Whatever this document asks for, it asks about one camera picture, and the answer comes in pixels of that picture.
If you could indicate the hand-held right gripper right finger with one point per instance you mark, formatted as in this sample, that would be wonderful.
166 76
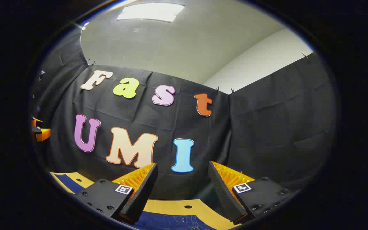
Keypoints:
224 195

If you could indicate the rectangular ceiling light panel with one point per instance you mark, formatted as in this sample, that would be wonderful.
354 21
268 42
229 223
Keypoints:
150 12

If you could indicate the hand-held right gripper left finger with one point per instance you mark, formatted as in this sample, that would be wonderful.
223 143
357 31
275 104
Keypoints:
141 198

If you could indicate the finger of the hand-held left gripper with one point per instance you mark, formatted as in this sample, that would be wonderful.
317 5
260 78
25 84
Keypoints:
43 134

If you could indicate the blue denim jeans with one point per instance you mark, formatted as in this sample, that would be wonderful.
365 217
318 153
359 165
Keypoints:
171 222

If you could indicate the black backdrop cloth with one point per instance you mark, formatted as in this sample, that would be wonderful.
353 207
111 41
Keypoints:
260 134

